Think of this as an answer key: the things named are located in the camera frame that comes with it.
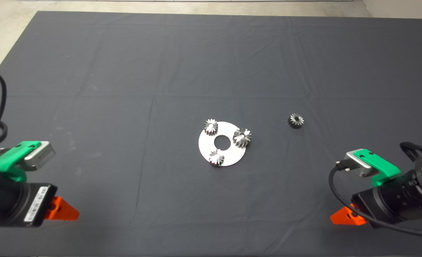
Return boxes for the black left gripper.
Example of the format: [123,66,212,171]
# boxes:
[0,182,80,228]

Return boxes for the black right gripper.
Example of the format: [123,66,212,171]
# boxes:
[330,171,420,226]

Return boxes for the small dark steel gear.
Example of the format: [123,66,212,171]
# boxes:
[288,113,305,129]

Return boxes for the large steel gear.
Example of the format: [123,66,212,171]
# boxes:
[233,128,252,147]

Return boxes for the round metal plate with hole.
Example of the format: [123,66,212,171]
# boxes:
[198,121,247,167]

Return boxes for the dark grey table cloth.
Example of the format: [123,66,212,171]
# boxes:
[0,11,422,257]

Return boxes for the silver right camera box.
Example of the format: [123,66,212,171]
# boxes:
[344,150,379,178]

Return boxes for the silver camera box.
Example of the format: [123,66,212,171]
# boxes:
[344,150,379,178]
[22,141,56,171]

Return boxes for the green right camera mount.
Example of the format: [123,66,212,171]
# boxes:
[353,148,401,187]

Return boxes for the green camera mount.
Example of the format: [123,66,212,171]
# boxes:
[353,148,401,187]
[0,141,42,182]

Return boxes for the silver left camera box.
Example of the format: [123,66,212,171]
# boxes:
[22,141,56,171]

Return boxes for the green left camera mount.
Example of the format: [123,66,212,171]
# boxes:
[0,141,42,182]

